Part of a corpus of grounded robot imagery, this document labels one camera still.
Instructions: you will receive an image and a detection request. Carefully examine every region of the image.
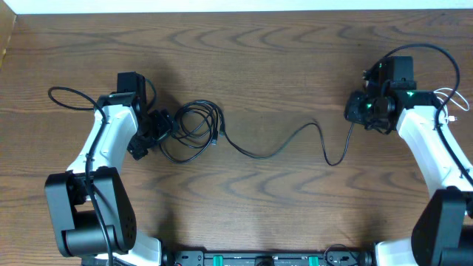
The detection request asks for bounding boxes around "white usb cable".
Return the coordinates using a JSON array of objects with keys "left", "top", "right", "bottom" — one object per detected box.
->
[{"left": 432, "top": 87, "right": 471, "bottom": 125}]

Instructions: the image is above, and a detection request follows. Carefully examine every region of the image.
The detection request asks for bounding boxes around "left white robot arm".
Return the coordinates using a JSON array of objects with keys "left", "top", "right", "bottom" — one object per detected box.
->
[{"left": 44, "top": 72, "right": 179, "bottom": 265}]

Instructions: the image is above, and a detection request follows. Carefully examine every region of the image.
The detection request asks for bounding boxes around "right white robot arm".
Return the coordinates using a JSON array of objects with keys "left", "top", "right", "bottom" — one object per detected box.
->
[{"left": 344, "top": 56, "right": 472, "bottom": 265}]

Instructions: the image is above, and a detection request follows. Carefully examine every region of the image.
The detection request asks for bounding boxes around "cardboard box edge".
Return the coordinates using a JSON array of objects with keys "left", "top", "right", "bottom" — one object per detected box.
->
[{"left": 0, "top": 0, "right": 17, "bottom": 65}]

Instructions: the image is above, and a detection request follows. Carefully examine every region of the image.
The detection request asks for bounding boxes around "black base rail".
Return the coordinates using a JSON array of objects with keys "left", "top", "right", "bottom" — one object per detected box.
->
[{"left": 81, "top": 249, "right": 374, "bottom": 266}]

